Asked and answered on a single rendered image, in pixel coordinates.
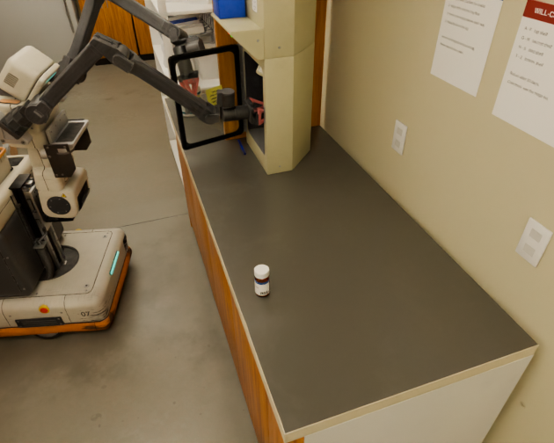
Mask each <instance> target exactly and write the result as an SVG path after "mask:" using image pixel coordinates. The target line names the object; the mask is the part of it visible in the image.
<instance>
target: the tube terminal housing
mask: <svg viewBox="0 0 554 443"><path fill-rule="evenodd" d="M316 8H317V0H257V9H258V13H256V12H255V11H253V10H252V1H251V0H245V16H246V17H247V18H249V19H250V20H251V21H253V22H254V23H255V24H257V25H258V26H259V27H261V28H262V29H263V30H264V56H265V59H264V60H257V59H256V58H255V57H254V56H252V55H251V54H250V53H249V52H248V51H247V50H246V49H245V48H244V47H243V54H244V51H245V52H246V53H247V54H248V55H249V56H250V57H251V58H252V59H253V60H254V61H255V62H256V63H257V64H258V65H259V66H260V67H261V68H262V72H263V99H264V106H265V107H266V124H265V122H264V130H265V154H263V153H262V151H261V150H260V148H259V146H258V145H257V143H256V142H255V141H254V140H253V138H252V137H251V135H250V133H249V131H248V126H247V133H246V140H247V143H248V144H249V146H250V147H251V150H252V151H253V153H254V154H255V156H256V157H257V158H258V160H259V162H260V163H261V165H262V167H263V168H264V170H265V171H266V174H267V175H269V174H274V173H279V172H283V171H291V170H293V169H294V168H295V167H296V166H297V165H298V163H299V162H300V161H301V160H302V159H303V158H304V157H305V155H306V154H307V153H308V152H309V151H310V131H311V110H312V90H313V69H314V49H315V28H316Z"/></svg>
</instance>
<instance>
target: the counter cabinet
mask: <svg viewBox="0 0 554 443"><path fill-rule="evenodd" d="M176 140H177V145H178V151H179V161H180V166H181V171H182V177H183V182H184V187H185V193H186V203H187V208H188V213H189V219H190V224H191V227H193V231H194V234H195V236H196V240H197V243H198V245H199V248H200V254H201V256H202V260H203V263H204V266H205V268H206V272H207V275H208V280H209V283H210V286H211V288H212V292H213V295H214V297H215V303H216V306H217V308H218V312H219V315H220V318H221V321H222V326H223V328H224V332H225V335H226V338H227V341H228V344H229V347H230V352H231V355H232V358H233V361H234V364H235V367H236V370H237V375H238V378H239V380H240V384H241V387H242V390H243V393H244V398H245V401H246V404H247V407H248V410H249V413H250V416H251V421H252V424H253V427H254V430H255V433H256V436H257V439H258V442H259V443H284V441H283V438H282V436H281V431H280V429H279V426H278V424H277V421H276V418H275V415H274V414H273V409H272V406H271V404H270V401H269V398H268V396H267V393H266V389H265V386H264V383H263V381H262V379H261V376H260V373H259V369H258V367H257V364H256V361H255V359H254V356H253V353H252V350H251V347H250V344H249V341H248V338H247V336H246V333H245V331H244V326H243V324H242V321H241V318H240V316H239V314H238V311H237V306H236V303H235V302H234V299H233V296H232V293H231V291H230V287H229V284H228V281H227V279H226V276H225V273H224V270H223V269H222V264H221V261H220V259H219V256H218V254H217V251H216V248H215V244H214V241H213V238H212V236H211V234H210V231H209V228H208V224H207V222H206V219H205V216H204V214H203V211H202V208H201V206H200V202H199V199H198V196H197V193H196V191H195V189H194V186H193V181H192V179H191V176H190V174H189V171H188V169H187V166H186V161H185V158H184V157H183V154H182V151H181V148H180V146H179V142H178V139H177V136H176ZM533 356H534V354H533V355H531V356H528V357H526V358H523V359H519V360H516V361H514V362H511V363H508V364H506V365H504V366H501V367H496V368H494V369H492V370H489V371H486V372H483V373H482V374H477V375H474V376H471V377H470V378H467V379H464V380H461V381H458V382H455V383H452V384H449V385H448V386H445V387H442V388H439V389H436V390H433V391H430V392H427V393H425V394H423V395H420V396H415V397H413V398H411V399H408V400H405V401H403V402H400V403H396V404H393V405H391V406H389V407H386V408H383V409H380V410H377V411H374V412H371V413H369V414H366V415H364V416H361V417H358V418H354V419H352V420H349V421H346V422H344V423H341V424H339V425H335V426H332V427H329V428H327V429H324V430H322V431H319V432H315V433H312V434H310V435H307V436H305V437H302V438H300V439H295V440H293V441H290V442H288V443H482V442H483V440H484V438H485V436H486V434H487V433H488V432H489V430H490V428H491V427H492V424H493V423H494V421H495V419H496V418H497V416H498V415H499V413H500V411H501V410H502V408H503V406H504V404H505V403H506V401H507V399H508V397H509V396H510V395H511V393H512V391H513V390H514V387H515V386H516V384H517V382H518V381H519V380H520V378H521V376H522V374H523V372H524V371H525V369H526V367H527V366H528V364H529V362H530V361H531V359H532V358H533Z"/></svg>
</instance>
